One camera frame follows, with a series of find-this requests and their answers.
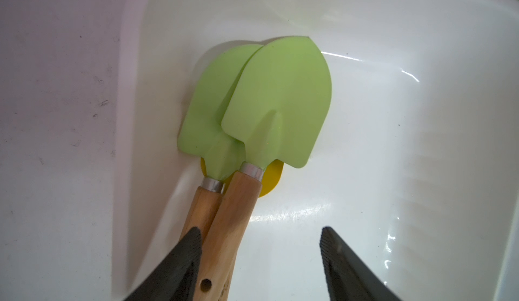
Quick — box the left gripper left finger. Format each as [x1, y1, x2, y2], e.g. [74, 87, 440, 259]
[127, 227, 202, 300]

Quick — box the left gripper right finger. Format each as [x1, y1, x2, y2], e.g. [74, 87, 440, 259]
[320, 227, 400, 301]

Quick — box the yellow shovel wooden handle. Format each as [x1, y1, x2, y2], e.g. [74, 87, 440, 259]
[200, 158, 285, 198]

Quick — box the green wooden-handle shovel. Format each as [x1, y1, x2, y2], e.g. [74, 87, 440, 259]
[177, 44, 262, 237]
[193, 36, 332, 300]

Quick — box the white storage tray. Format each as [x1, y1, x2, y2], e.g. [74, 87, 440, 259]
[111, 0, 518, 300]

